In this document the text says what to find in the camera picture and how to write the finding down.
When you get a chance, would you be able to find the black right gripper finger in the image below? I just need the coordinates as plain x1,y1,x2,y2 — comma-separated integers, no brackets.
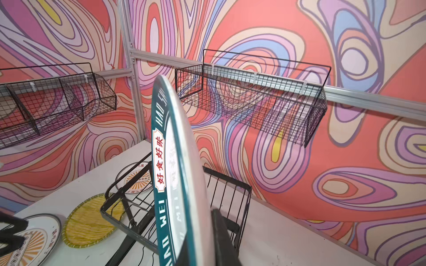
211,209,242,266

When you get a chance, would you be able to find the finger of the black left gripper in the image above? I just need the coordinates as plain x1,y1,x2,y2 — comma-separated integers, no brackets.
1,212,28,257

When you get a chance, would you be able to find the green rimmed white plate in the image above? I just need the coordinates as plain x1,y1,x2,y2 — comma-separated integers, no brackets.
152,75,216,266

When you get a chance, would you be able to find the large orange sunburst plate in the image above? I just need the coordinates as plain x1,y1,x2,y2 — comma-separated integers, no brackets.
1,213,62,266

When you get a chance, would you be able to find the yellow green woven bamboo tray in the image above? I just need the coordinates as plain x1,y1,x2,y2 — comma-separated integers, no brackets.
61,194,116,249

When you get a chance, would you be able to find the small orange sunburst plate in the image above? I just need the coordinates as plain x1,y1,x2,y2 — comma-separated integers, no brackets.
115,161,152,195

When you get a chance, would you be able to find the black wire basket left wall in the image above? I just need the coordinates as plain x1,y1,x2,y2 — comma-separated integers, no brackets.
1,63,118,149

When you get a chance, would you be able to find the black wire basket wall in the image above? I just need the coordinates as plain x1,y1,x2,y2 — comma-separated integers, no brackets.
174,49,332,146
1,63,118,149

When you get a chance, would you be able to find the black wire basket back wall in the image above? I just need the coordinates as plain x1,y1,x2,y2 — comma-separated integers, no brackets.
174,49,332,146

